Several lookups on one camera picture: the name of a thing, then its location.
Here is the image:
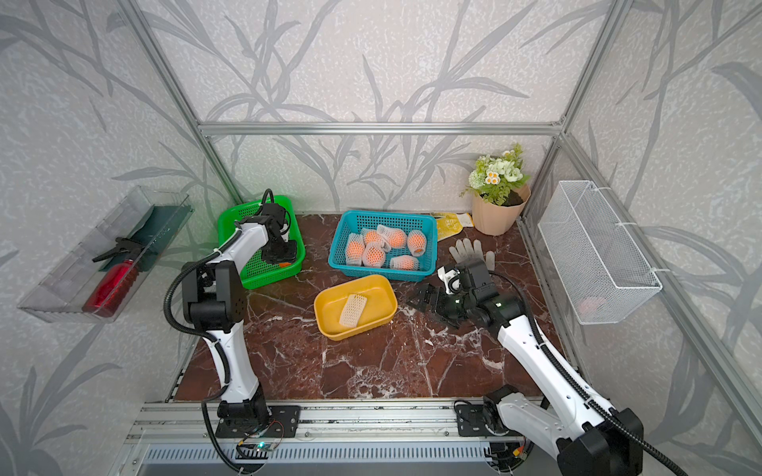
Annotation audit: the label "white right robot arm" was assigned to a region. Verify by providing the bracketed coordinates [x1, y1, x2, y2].
[408, 259, 644, 475]

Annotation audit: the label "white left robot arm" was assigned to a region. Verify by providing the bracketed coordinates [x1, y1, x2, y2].
[181, 202, 298, 426]

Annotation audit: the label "green plastic basket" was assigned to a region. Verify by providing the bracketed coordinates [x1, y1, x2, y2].
[217, 194, 307, 290]

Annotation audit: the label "small netted orange front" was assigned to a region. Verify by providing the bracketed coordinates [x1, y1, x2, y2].
[389, 255, 420, 271]

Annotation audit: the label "yellow plastic tray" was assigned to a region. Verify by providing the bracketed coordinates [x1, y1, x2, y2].
[314, 275, 398, 341]

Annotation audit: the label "grey knit work glove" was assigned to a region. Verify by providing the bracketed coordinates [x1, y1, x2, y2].
[448, 238, 495, 271]

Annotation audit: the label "netted orange front middle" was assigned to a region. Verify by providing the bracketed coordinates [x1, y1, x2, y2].
[361, 242, 386, 269]

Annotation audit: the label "yellow dotted work glove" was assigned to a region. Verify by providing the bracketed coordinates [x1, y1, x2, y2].
[432, 212, 473, 241]

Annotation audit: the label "beige ribbed flower pot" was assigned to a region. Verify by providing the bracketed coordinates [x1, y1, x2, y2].
[471, 184, 531, 236]

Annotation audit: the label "netted orange large left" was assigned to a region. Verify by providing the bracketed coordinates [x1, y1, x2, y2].
[344, 233, 365, 267]

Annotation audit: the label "teal plastic basket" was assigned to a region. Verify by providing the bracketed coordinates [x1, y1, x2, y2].
[329, 210, 438, 283]

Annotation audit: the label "netted orange back left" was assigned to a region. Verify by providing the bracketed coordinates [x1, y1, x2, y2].
[361, 228, 384, 245]

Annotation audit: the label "white green artificial flowers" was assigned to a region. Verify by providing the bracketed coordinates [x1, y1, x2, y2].
[462, 143, 530, 207]

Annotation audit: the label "dark green trowel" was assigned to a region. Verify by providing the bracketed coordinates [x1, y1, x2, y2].
[129, 205, 192, 273]

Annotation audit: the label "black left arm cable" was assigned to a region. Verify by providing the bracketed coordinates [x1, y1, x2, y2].
[163, 187, 293, 475]

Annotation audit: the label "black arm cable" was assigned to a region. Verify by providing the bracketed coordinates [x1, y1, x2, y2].
[163, 187, 293, 475]
[487, 270, 689, 476]

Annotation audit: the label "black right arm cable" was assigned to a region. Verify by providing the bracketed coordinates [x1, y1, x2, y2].
[487, 270, 689, 476]

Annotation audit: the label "pink object in wire basket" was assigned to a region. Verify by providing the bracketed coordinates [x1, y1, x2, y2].
[577, 297, 606, 319]

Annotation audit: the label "white wire mesh basket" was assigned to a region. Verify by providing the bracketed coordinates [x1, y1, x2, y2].
[539, 180, 663, 325]

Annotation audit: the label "clear plastic wall shelf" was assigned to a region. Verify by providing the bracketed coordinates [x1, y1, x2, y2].
[18, 186, 194, 323]

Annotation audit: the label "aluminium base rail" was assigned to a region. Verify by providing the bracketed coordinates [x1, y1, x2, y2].
[109, 397, 626, 476]

